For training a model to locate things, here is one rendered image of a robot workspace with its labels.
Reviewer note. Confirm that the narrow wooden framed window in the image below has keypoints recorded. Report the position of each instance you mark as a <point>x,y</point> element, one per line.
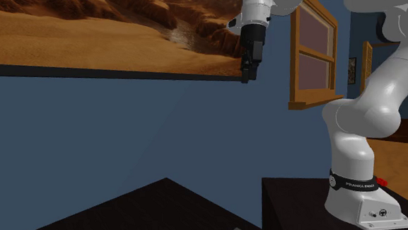
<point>365,66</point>

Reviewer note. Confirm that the desert landscape wall picture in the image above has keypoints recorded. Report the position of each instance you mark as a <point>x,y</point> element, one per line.
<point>83,40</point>

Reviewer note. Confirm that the dark wooden table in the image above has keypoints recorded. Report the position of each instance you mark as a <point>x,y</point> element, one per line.
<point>143,217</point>

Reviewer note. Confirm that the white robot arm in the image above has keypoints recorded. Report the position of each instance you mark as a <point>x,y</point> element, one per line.
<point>350,156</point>

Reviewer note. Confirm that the small dark wall picture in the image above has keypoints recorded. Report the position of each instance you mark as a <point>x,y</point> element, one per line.
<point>352,70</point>

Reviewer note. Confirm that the dark robot stand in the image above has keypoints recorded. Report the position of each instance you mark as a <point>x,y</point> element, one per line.
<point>290,207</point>

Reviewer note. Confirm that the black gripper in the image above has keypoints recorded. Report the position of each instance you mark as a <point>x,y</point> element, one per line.
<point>253,35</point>

